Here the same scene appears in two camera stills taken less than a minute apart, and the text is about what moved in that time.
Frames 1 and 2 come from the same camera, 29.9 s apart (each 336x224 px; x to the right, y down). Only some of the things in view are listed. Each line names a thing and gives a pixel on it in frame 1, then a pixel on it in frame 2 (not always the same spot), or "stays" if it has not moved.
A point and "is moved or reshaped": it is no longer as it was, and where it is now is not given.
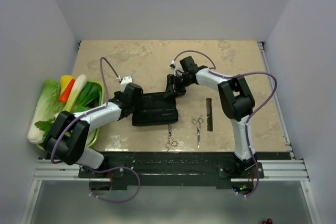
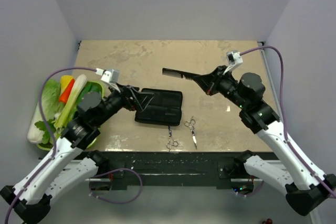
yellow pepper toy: x=65 y=81 stays
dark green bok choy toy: x=88 y=98 stays
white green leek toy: x=77 y=87 stays
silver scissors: x=171 y=141 stays
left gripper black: x=117 y=94 -> x=142 y=98
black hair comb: x=209 y=114 is moved or reshaped
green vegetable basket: x=93 y=136 stays
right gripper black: x=171 y=81 -> x=210 y=83
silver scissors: x=197 y=124 -> x=190 y=125
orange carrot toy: x=63 y=97 stays
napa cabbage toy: x=48 y=105 stays
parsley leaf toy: x=45 y=126 stays
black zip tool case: x=155 y=109 is moved or reshaped
